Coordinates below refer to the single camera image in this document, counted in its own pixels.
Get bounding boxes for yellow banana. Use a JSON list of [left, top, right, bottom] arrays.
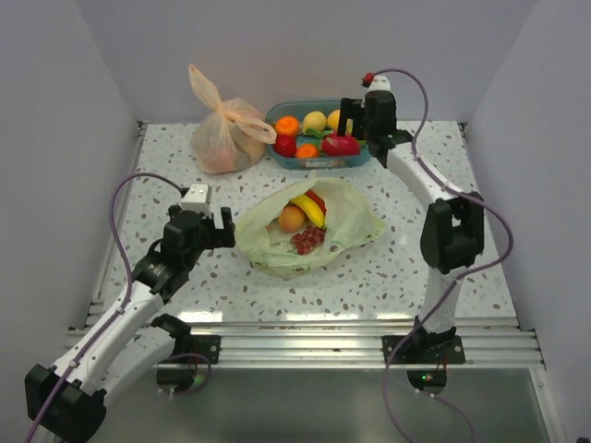
[[289, 195, 325, 229]]

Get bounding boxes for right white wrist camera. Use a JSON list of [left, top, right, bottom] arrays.
[[362, 73, 392, 95]]

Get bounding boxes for orange tangerine lower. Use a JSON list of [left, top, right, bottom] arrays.
[[295, 143, 320, 159]]

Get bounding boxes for yellow orange mango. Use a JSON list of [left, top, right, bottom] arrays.
[[327, 109, 340, 131]]

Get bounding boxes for pink dragon fruit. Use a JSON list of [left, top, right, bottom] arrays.
[[320, 134, 361, 157]]

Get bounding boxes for orange knotted plastic bag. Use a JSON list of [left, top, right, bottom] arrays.
[[188, 65, 277, 174]]

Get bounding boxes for orange tangerine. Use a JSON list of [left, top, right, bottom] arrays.
[[274, 115, 300, 138], [295, 143, 320, 159]]

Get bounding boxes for aluminium mounting rail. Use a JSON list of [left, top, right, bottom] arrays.
[[191, 317, 544, 369]]

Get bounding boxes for green avocado print plastic bag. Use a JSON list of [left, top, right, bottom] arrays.
[[235, 177, 386, 279]]

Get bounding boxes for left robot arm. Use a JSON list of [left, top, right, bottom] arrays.
[[25, 204, 235, 442]]

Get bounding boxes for red grape bunch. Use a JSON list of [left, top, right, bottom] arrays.
[[290, 225, 326, 255]]

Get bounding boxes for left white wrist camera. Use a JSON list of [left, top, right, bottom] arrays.
[[180, 183, 211, 217]]

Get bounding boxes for red apple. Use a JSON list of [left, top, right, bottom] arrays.
[[272, 135, 297, 158]]

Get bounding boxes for peach fruit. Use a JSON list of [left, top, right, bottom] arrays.
[[277, 205, 307, 233]]

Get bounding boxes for teal plastic fruit basin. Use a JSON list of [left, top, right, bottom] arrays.
[[265, 99, 371, 170]]

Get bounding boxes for orange tangerine upper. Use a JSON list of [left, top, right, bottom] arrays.
[[274, 115, 300, 138]]

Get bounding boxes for yellow lemon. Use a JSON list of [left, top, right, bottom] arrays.
[[302, 111, 327, 133]]

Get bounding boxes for red watermelon slice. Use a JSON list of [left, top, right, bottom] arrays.
[[306, 189, 327, 215]]

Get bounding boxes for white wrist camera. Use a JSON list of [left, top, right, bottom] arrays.
[[180, 183, 211, 217], [362, 73, 392, 95]]

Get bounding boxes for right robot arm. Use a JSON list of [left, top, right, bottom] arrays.
[[337, 90, 484, 365]]

